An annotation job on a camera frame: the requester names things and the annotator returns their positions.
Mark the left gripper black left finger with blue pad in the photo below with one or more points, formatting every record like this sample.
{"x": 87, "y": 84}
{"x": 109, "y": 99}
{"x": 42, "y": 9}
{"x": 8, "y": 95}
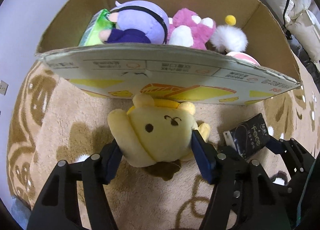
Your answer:
{"x": 58, "y": 205}

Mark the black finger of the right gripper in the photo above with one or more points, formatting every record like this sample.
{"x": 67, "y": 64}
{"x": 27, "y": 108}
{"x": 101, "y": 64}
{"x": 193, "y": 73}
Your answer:
{"x": 298, "y": 161}

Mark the pink bear plush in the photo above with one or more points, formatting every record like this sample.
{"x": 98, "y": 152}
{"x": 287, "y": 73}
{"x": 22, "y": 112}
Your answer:
{"x": 188, "y": 29}

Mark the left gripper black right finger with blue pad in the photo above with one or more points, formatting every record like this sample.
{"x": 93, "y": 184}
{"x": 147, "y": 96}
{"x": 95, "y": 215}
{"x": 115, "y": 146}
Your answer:
{"x": 240, "y": 187}

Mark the black face tissue pack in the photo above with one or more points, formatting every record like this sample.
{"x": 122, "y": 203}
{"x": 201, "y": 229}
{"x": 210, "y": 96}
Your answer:
{"x": 248, "y": 137}

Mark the beige patterned carpet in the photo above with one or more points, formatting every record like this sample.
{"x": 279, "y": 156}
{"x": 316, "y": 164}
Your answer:
{"x": 53, "y": 120}

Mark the lavender-haired doll plush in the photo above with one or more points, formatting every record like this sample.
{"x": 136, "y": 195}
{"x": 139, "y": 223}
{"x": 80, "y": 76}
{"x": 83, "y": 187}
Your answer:
{"x": 137, "y": 21}

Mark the white fluffy pompom plush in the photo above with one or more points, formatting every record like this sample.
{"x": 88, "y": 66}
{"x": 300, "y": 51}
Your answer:
{"x": 228, "y": 37}

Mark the open cardboard box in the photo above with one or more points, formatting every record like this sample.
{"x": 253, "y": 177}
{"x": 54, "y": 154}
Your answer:
{"x": 121, "y": 70}

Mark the green tissue pack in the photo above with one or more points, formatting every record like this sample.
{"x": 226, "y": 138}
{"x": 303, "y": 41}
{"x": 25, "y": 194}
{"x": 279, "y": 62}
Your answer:
{"x": 99, "y": 22}

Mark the upper wall socket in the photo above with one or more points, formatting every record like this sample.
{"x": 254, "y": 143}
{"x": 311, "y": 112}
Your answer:
{"x": 3, "y": 87}

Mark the yellow bear plush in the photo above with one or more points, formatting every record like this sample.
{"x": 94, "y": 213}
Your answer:
{"x": 155, "y": 130}

